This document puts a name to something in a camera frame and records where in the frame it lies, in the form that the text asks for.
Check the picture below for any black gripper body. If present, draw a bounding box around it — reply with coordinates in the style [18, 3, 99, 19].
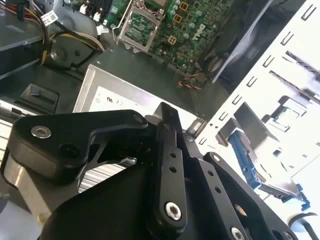
[39, 161, 227, 240]

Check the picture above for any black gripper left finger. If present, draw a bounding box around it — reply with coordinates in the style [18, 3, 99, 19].
[1, 101, 189, 233]

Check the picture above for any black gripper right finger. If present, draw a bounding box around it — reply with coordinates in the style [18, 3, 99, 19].
[181, 134, 300, 240]

